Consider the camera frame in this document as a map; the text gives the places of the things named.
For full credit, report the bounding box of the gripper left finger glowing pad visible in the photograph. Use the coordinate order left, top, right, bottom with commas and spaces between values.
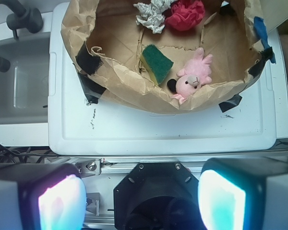
0, 163, 86, 230

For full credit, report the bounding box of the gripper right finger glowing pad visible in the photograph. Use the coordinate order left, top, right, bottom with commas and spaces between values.
198, 157, 288, 230

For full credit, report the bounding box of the green and yellow sponge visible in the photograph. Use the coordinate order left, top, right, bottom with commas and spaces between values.
140, 44, 174, 86

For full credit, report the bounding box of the white plastic bin lid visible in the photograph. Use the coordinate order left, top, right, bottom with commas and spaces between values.
48, 3, 285, 156

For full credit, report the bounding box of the black tape right lower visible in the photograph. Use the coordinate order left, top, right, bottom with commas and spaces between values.
219, 94, 242, 113

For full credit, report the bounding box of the black tape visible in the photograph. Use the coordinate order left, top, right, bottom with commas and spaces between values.
76, 43, 103, 75
78, 73, 106, 104
248, 47, 274, 78
219, 94, 242, 113

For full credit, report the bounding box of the grey toy sink basin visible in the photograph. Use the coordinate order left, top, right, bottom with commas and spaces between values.
0, 13, 52, 125

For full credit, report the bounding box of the black tape left lower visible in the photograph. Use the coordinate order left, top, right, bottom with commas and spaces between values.
78, 73, 106, 104

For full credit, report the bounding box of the black tape right upper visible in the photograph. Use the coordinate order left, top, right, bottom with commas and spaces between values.
248, 47, 274, 78

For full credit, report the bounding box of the pink plush toy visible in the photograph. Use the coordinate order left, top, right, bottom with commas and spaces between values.
168, 47, 213, 104

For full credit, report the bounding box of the black tape left upper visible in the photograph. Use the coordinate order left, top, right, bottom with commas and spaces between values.
76, 43, 103, 75

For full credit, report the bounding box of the brown paper bag liner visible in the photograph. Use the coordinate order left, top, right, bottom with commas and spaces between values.
61, 0, 264, 114

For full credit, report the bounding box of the blue tape strip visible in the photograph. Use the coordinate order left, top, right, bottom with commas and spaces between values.
253, 16, 276, 64

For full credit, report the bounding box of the dark grey sink faucet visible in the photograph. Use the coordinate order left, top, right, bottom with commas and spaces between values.
0, 0, 44, 72

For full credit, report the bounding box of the crumpled red paper ball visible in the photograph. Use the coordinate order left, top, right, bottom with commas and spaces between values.
165, 0, 205, 32

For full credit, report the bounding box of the crumpled white paper ball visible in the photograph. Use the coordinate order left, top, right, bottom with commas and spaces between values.
133, 0, 175, 34

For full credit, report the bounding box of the black cables bundle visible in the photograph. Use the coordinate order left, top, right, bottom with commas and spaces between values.
0, 136, 70, 165

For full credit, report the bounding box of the aluminium frame rail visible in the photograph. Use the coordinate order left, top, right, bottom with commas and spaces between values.
68, 155, 208, 177

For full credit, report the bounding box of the black octagonal mount plate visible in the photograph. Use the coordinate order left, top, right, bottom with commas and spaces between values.
113, 162, 205, 230

